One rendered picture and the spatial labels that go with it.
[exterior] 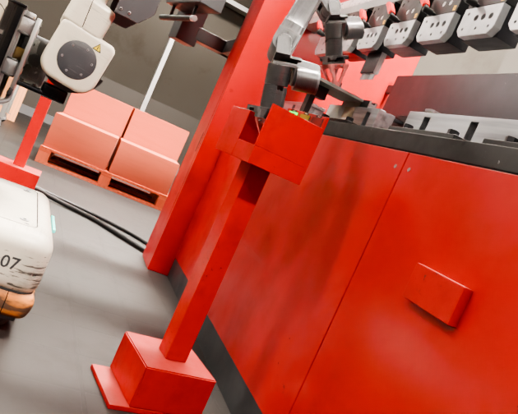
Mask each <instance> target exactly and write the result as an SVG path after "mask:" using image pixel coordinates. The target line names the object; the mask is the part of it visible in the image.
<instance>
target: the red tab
mask: <svg viewBox="0 0 518 414"><path fill-rule="evenodd" d="M472 293H473V290H471V289H469V288H467V287H465V286H464V285H462V284H460V283H458V282H456V281H454V280H452V279H450V278H448V277H447V276H445V275H443V274H440V273H438V272H437V271H435V270H433V269H430V268H429V267H427V266H426V265H424V264H420V263H417V264H416V267H415V269H414V272H413V273H412V275H411V277H410V280H409V282H408V284H407V286H406V288H405V291H404V293H403V297H406V298H407V299H409V300H410V301H412V302H413V303H414V304H416V305H417V306H419V307H421V308H422V309H424V310H425V311H426V312H428V313H430V314H431V315H433V316H435V317H436V318H438V319H439V320H440V321H442V322H443V323H445V324H447V325H449V326H451V327H454V328H456V326H457V325H458V323H459V321H460V317H461V316H462V314H463V312H464V310H465V308H466V306H467V304H468V302H469V299H470V297H471V295H472Z"/></svg>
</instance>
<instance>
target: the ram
mask: <svg viewBox="0 0 518 414"><path fill-rule="evenodd" d="M387 2H398V3H399V4H400V5H401V3H402V2H403V0H372V1H370V2H365V3H361V4H359V5H355V6H352V7H347V8H344V9H340V14H341V15H348V16H349V15H350V13H352V12H358V11H359V10H360V9H363V10H364V9H370V10H371V11H373V9H374V7H377V6H381V5H383V4H386V3H387ZM319 20H320V19H319V17H318V16H315V17H313V18H312V19H311V20H310V22H309V24H308V27H307V29H308V30H310V31H311V32H313V33H315V34H316V33H317V21H319Z"/></svg>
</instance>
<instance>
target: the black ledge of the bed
mask: <svg viewBox="0 0 518 414"><path fill-rule="evenodd" d="M323 134H324V135H328V136H335V137H339V138H344V139H348V140H355V141H359V142H363V143H368V144H372V145H379V146H383V147H387V148H392V149H396V150H403V151H407V152H411V153H416V154H423V155H427V156H431V157H435V158H439V159H447V160H451V161H455V162H459V163H467V164H471V165H475V166H480V167H483V168H491V169H495V170H499V171H503V172H507V173H514V174H518V149H517V148H511V147H506V146H500V145H490V144H484V143H479V142H473V141H467V140H456V139H451V138H445V137H439V136H428V135H423V134H417V133H411V132H405V131H395V130H389V129H383V128H377V127H372V126H361V125H355V124H349V123H344V122H333V121H328V123H327V124H326V128H325V130H324V132H323Z"/></svg>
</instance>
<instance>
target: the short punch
mask: <svg viewBox="0 0 518 414"><path fill-rule="evenodd" d="M386 55H387V54H385V53H384V52H379V53H369V54H368V56H367V58H366V61H365V63H364V64H363V68H362V70H361V72H360V74H362V75H361V77H360V80H373V78H374V76H375V75H378V73H379V71H380V70H381V68H382V64H383V63H384V61H385V59H386Z"/></svg>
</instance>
